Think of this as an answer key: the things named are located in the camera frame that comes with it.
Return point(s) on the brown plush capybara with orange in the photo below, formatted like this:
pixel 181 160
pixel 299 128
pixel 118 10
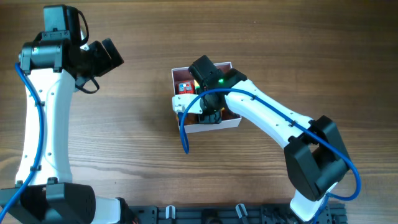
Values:
pixel 189 120

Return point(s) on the red toy fire truck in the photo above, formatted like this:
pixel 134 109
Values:
pixel 187 87

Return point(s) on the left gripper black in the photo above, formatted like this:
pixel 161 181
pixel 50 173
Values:
pixel 106 63

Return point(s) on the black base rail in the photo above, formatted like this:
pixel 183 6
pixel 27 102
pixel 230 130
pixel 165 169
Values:
pixel 279 213

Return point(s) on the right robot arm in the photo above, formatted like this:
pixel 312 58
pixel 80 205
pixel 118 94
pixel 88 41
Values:
pixel 315 155

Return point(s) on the white box pink interior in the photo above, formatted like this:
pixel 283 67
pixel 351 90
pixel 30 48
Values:
pixel 229 119

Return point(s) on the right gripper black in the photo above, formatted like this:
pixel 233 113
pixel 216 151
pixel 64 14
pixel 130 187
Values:
pixel 212 119

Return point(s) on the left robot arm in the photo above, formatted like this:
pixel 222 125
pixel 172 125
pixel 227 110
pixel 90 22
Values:
pixel 57 63

